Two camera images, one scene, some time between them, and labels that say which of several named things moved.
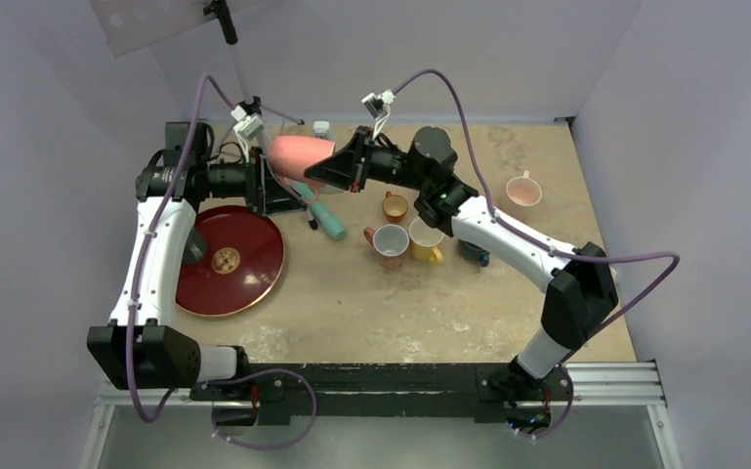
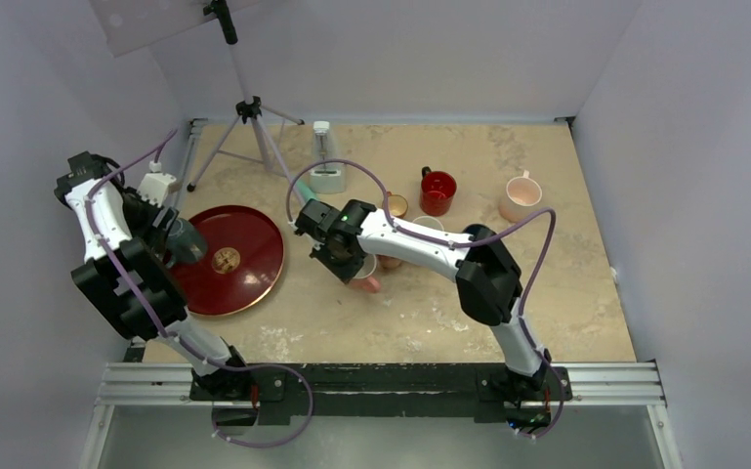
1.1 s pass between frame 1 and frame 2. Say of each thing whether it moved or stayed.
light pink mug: stayed
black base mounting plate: stayed
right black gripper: moved
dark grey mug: stayed
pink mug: moved
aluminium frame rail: stayed
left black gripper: moved
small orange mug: stayed
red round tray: stayed
